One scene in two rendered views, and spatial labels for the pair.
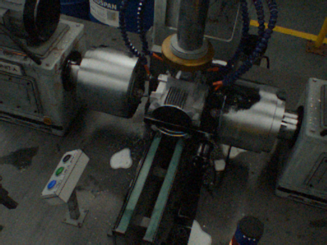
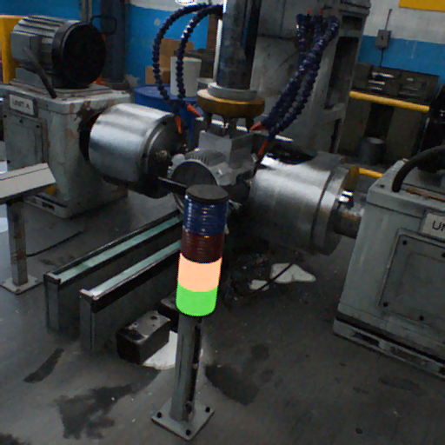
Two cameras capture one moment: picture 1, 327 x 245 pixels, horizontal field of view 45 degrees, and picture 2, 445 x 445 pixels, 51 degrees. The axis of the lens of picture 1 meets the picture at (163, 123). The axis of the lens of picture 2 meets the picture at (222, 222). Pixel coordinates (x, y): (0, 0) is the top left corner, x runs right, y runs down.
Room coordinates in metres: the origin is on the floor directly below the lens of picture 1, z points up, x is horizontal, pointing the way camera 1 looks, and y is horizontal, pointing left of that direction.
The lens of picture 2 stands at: (-0.11, -0.43, 1.45)
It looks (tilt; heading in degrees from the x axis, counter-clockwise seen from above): 24 degrees down; 16
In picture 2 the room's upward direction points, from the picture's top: 7 degrees clockwise
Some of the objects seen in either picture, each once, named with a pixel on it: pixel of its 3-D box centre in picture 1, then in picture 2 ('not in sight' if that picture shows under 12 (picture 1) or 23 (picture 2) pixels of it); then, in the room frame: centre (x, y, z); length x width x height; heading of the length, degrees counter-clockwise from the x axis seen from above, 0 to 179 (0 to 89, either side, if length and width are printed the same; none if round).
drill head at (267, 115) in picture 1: (255, 117); (313, 202); (0.99, -0.33, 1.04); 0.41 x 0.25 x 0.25; 78
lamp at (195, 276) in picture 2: not in sight; (199, 268); (0.46, -0.23, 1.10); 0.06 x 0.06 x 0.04
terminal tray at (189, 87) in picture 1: (184, 77); (225, 145); (1.09, -0.06, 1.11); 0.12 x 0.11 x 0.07; 168
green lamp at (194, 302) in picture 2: not in sight; (196, 293); (0.46, -0.23, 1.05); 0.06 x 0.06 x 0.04
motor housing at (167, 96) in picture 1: (179, 102); (214, 181); (1.05, -0.05, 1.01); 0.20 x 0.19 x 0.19; 168
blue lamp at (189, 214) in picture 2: (248, 232); (205, 211); (0.46, -0.23, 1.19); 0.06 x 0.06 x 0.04
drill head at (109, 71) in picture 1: (101, 78); (129, 146); (1.11, 0.25, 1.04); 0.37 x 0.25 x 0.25; 78
